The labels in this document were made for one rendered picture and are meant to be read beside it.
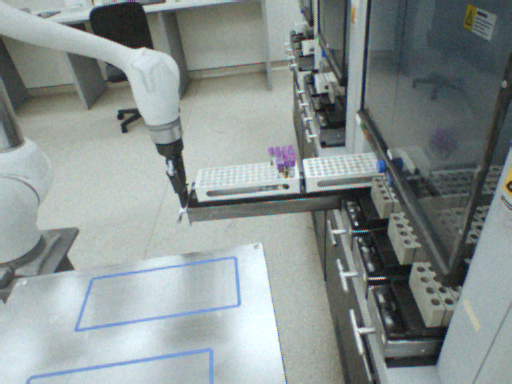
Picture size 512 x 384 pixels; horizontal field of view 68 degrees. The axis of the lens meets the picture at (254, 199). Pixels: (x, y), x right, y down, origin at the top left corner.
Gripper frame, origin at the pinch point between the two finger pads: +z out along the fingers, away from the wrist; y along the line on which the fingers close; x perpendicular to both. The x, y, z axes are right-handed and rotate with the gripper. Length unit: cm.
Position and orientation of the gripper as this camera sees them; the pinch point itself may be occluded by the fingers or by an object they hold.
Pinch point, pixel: (184, 197)
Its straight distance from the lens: 116.2
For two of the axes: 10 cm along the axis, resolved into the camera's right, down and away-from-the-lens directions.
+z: 1.1, 7.9, 6.0
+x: -9.9, 0.9, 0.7
